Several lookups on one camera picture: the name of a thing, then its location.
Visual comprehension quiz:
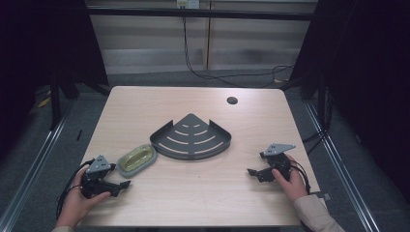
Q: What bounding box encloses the person's left hand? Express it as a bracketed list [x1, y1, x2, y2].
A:
[55, 167, 112, 230]

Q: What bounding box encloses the person's right hand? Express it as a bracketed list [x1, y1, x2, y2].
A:
[271, 154, 309, 203]

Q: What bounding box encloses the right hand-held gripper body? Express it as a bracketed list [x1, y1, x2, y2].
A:
[258, 142, 297, 182]

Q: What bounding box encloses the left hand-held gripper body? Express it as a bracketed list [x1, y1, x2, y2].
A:
[79, 155, 117, 199]

